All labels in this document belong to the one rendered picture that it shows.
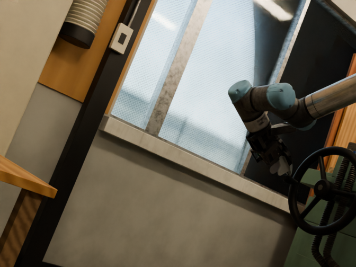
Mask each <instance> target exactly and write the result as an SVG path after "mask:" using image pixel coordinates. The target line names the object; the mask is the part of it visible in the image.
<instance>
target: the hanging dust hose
mask: <svg viewBox="0 0 356 267"><path fill-rule="evenodd" d="M108 1H109V0H73V2H72V4H71V7H70V9H69V11H68V13H67V16H66V18H65V21H64V23H63V25H62V27H61V29H60V32H59V34H58V35H59V36H60V37H61V38H62V39H63V40H65V41H67V42H69V43H71V44H73V45H75V46H78V47H80V48H84V49H90V47H91V45H92V42H93V40H94V38H95V33H97V31H96V30H97V29H98V26H99V23H100V22H101V20H100V19H102V17H101V16H103V15H104V14H103V12H105V10H104V9H106V5H107V2H108Z"/></svg>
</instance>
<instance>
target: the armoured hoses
mask: <svg viewBox="0 0 356 267"><path fill-rule="evenodd" d="M349 162H350V161H349V160H348V159H346V158H345V157H343V159H342V163H341V165H340V168H339V171H338V174H337V176H336V179H335V181H334V184H335V185H336V187H337V190H340V188H341V184H342V181H343V179H344V176H345V173H346V170H347V167H348V164H349ZM349 171H350V172H349V174H348V178H347V180H346V183H345V186H344V189H343V191H346V192H351V189H352V187H353V183H354V180H355V176H356V171H355V169H354V167H353V165H351V168H350V170H349ZM348 198H349V197H344V196H341V199H340V201H339V204H338V207H337V211H336V214H335V216H334V220H333V222H332V223H334V222H336V221H337V220H339V219H340V218H341V217H342V216H343V214H344V211H345V208H346V204H347V202H348ZM334 205H335V201H334V200H330V201H327V205H326V207H325V209H324V212H323V215H322V218H321V220H320V224H319V226H327V224H328V220H329V218H330V216H331V212H332V209H333V207H334ZM336 235H337V232H336V233H333V234H330V235H328V238H327V240H326V244H325V246H324V250H323V252H324V253H323V256H322V255H321V253H320V252H319V245H320V243H321V241H322V240H321V239H322V237H323V236H316V235H315V237H314V240H313V243H312V246H311V252H312V255H313V257H314V258H315V259H316V261H317V262H318V263H319V264H320V266H321V267H340V266H339V265H338V263H336V262H335V260H334V259H333V258H332V256H331V250H332V247H333V244H334V241H335V238H336Z"/></svg>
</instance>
